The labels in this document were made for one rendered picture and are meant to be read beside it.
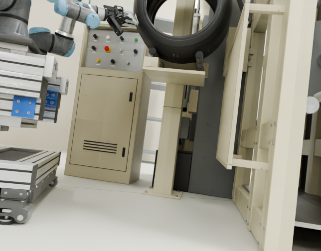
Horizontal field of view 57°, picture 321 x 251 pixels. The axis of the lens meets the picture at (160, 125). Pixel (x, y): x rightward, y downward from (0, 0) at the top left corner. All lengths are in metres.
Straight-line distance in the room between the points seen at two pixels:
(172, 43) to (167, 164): 0.83
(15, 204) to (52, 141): 3.94
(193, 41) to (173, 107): 0.54
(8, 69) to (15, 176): 0.43
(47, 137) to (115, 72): 2.89
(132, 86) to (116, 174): 0.71
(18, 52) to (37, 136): 3.88
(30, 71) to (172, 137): 1.11
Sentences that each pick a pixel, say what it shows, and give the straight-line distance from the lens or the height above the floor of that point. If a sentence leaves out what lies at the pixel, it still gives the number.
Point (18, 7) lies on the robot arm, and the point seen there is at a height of 0.85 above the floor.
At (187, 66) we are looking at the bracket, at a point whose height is 0.91.
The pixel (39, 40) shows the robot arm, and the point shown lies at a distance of 1.91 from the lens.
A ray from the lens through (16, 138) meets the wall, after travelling 5.27.
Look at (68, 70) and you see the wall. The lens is 5.23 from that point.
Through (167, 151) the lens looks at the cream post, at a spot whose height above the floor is 0.31.
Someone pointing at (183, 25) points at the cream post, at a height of 1.22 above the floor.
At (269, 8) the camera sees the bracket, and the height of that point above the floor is 0.97.
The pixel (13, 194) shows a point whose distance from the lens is 1.25.
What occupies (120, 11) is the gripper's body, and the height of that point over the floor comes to 1.08.
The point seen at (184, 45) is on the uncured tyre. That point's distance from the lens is 1.78.
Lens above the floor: 0.39
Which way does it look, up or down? 3 degrees up
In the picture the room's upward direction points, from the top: 7 degrees clockwise
